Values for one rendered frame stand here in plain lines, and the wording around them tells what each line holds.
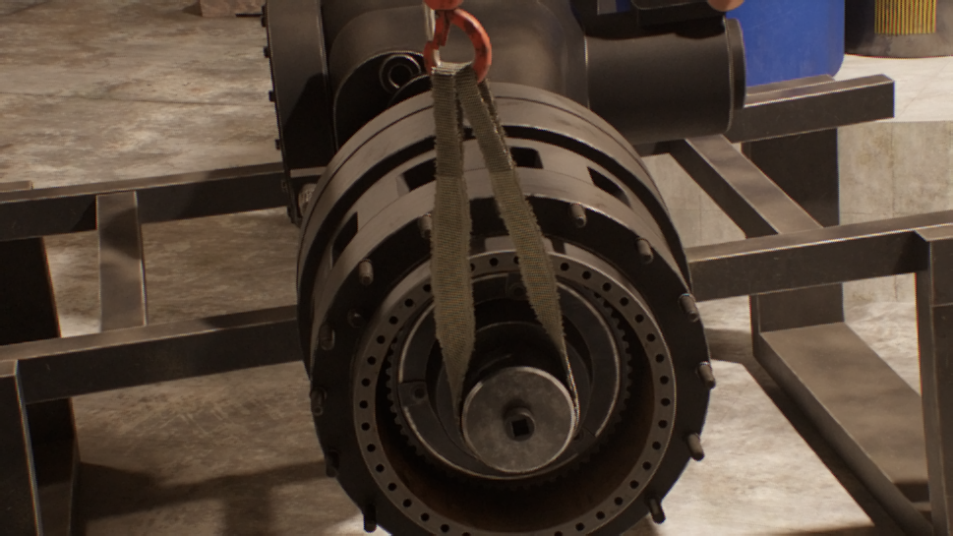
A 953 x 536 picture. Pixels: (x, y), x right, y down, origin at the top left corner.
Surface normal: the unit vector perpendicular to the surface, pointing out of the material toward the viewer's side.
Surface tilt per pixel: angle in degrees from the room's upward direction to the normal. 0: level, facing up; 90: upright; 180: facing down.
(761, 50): 90
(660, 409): 90
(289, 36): 34
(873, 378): 0
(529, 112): 16
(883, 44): 90
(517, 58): 29
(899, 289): 90
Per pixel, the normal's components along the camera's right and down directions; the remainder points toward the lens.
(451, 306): -0.38, 0.40
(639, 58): 0.00, -0.22
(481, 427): 0.07, 0.32
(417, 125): -0.38, -0.87
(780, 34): 0.36, 0.28
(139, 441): -0.10, -0.94
